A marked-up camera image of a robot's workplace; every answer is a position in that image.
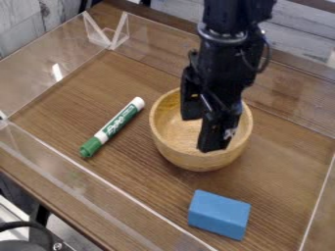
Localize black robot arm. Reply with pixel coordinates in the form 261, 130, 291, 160
180, 0, 277, 153

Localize green white marker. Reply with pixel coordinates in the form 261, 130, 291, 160
80, 97, 146, 158

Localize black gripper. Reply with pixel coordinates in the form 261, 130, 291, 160
180, 23, 267, 153

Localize black cable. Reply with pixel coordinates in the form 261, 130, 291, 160
0, 221, 55, 251

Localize clear acrylic corner bracket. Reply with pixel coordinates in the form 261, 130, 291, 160
83, 12, 130, 51

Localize blue block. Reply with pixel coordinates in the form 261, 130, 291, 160
187, 189, 251, 240

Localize clear acrylic tray walls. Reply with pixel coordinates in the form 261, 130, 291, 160
0, 0, 335, 251

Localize brown wooden bowl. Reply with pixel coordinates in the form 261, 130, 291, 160
150, 88, 254, 173

